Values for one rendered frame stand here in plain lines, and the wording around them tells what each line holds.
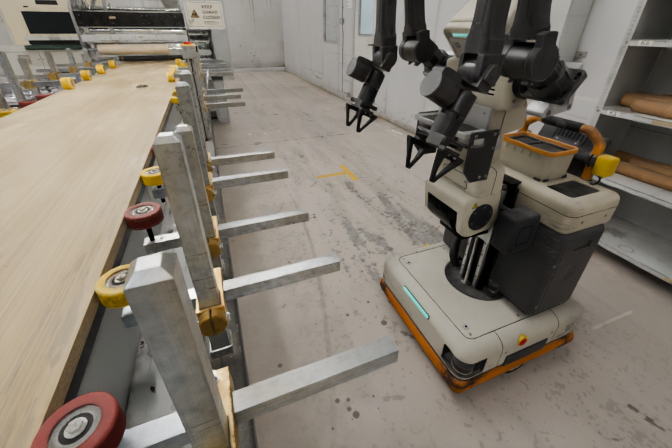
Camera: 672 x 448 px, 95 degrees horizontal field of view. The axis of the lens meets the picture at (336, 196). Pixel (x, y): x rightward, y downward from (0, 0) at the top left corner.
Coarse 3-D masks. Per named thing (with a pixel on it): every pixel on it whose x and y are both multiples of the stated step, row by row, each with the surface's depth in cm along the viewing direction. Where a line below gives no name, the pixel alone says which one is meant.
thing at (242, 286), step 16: (336, 256) 72; (272, 272) 67; (288, 272) 67; (304, 272) 68; (320, 272) 70; (224, 288) 63; (240, 288) 64; (256, 288) 65; (272, 288) 67; (192, 304) 61; (128, 320) 57
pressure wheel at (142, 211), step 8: (136, 208) 76; (144, 208) 75; (152, 208) 76; (160, 208) 76; (128, 216) 72; (136, 216) 72; (144, 216) 72; (152, 216) 74; (160, 216) 76; (128, 224) 73; (136, 224) 72; (144, 224) 73; (152, 224) 74; (152, 232) 78; (152, 240) 79
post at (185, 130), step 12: (180, 132) 65; (192, 132) 67; (192, 144) 67; (192, 156) 68; (192, 168) 69; (192, 180) 71; (204, 192) 73; (204, 204) 74; (204, 216) 76; (204, 228) 77; (216, 264) 83
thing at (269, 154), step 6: (270, 150) 133; (222, 156) 127; (228, 156) 127; (234, 156) 127; (240, 156) 127; (246, 156) 128; (252, 156) 129; (258, 156) 130; (264, 156) 131; (270, 156) 132; (216, 162) 125; (222, 162) 126; (228, 162) 126; (234, 162) 127; (240, 162) 128
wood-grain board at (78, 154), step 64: (128, 64) 372; (0, 128) 136; (64, 128) 137; (128, 128) 137; (0, 192) 84; (64, 192) 84; (128, 192) 84; (0, 256) 61; (64, 256) 61; (0, 320) 47; (64, 320) 47; (0, 384) 39; (64, 384) 40
